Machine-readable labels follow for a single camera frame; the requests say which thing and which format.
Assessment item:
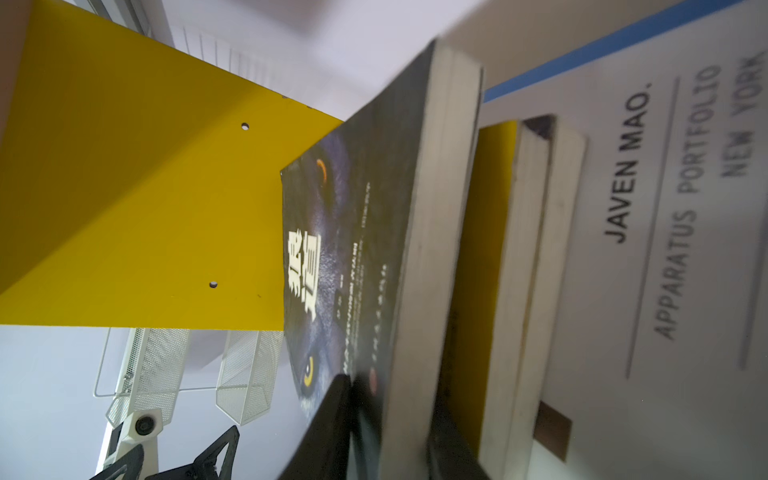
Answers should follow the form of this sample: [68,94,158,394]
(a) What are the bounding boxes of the white portfolio book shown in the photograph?
[484,1,767,479]

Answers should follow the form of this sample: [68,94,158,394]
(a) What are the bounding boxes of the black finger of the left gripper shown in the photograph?
[147,425,240,480]
[90,445,144,480]

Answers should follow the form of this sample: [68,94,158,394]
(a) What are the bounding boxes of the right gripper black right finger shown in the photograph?
[428,407,489,480]

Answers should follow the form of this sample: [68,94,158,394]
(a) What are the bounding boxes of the yellow cartoon cover book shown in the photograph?
[438,115,555,479]

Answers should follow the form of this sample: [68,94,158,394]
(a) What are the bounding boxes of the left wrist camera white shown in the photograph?
[97,409,163,479]

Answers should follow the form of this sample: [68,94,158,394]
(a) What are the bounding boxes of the white mesh two-tier rack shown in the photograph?
[106,328,283,427]

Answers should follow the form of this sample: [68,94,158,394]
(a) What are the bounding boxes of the black wolf cover book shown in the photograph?
[280,39,483,479]

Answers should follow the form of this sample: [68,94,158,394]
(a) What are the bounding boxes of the yellow bookshelf pink blue shelves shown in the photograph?
[1,1,343,330]

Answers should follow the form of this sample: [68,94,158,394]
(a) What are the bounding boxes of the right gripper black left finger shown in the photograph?
[279,374,353,480]

